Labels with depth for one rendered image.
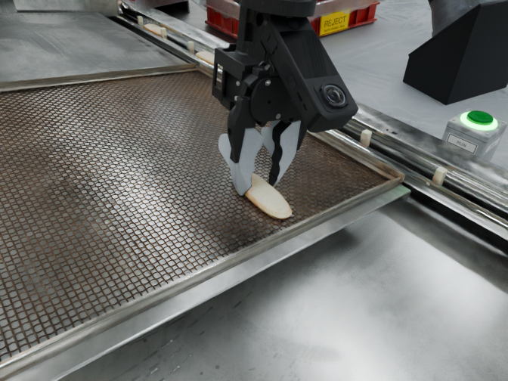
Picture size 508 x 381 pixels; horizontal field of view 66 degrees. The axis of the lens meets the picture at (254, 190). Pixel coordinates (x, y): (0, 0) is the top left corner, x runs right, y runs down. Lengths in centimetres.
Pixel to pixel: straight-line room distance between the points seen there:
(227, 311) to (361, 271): 18
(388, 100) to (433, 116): 10
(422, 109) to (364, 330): 56
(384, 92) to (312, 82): 62
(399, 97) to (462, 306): 54
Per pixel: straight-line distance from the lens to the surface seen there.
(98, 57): 91
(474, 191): 67
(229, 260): 36
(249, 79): 38
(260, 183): 47
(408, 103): 94
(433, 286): 55
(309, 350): 46
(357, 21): 138
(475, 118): 74
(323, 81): 36
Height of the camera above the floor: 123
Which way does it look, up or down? 40 degrees down
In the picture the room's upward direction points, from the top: straight up
